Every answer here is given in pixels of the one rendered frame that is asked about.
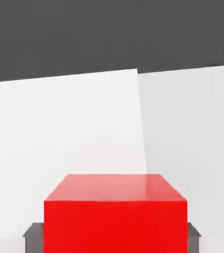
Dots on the small red cube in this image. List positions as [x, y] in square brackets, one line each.
[115, 221]

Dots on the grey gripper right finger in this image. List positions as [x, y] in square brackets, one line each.
[192, 239]

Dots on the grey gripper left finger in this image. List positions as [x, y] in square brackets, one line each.
[34, 239]

